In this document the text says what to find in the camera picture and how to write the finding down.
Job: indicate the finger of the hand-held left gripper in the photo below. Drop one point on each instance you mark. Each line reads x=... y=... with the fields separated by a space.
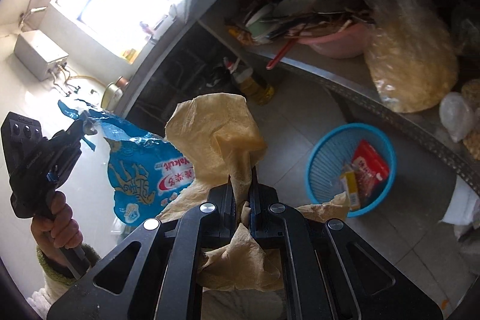
x=69 y=143
x=75 y=127

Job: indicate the small clear plastic bag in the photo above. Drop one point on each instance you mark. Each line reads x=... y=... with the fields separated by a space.
x=455 y=115

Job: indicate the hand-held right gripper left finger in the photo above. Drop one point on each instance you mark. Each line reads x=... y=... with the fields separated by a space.
x=225 y=200

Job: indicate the red ladle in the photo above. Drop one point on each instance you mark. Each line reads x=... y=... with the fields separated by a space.
x=281 y=55

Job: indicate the tan paper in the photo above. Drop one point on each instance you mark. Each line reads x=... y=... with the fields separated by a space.
x=217 y=125

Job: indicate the enamel basin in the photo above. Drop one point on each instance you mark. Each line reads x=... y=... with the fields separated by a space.
x=112 y=95

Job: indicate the blue snack bag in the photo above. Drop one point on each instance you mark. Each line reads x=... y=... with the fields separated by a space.
x=138 y=173

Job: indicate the white water heater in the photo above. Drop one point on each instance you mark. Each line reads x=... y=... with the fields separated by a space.
x=39 y=54

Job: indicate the small yellow box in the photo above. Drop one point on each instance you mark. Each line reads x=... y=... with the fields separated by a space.
x=350 y=188

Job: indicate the white plastic bag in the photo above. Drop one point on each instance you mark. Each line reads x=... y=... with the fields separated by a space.
x=463 y=207

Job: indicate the concrete kitchen counter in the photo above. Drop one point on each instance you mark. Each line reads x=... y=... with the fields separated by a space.
x=318 y=67

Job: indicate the blue plastic basket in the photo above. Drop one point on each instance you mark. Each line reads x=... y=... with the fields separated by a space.
x=318 y=162

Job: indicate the yellow cooking oil bottle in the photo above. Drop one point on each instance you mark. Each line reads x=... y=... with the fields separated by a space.
x=255 y=85

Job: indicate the red snack bag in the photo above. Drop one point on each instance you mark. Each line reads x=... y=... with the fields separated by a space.
x=369 y=162

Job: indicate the person's left forearm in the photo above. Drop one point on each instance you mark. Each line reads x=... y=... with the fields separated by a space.
x=48 y=267

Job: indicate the small bag of grains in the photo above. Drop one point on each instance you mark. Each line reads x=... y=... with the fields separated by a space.
x=473 y=91

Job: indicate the orange snack packet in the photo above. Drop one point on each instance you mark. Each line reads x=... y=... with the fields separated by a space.
x=238 y=35

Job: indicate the pink plastic basin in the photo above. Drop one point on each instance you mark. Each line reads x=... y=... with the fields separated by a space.
x=337 y=44

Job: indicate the dark utensil container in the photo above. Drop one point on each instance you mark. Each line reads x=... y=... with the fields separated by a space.
x=217 y=74

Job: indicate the large bag of yellow grains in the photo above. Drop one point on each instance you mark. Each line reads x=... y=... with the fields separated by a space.
x=408 y=65

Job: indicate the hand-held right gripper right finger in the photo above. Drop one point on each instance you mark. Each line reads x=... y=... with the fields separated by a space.
x=255 y=200

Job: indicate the person's left hand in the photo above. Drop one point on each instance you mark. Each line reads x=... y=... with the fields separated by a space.
x=56 y=222

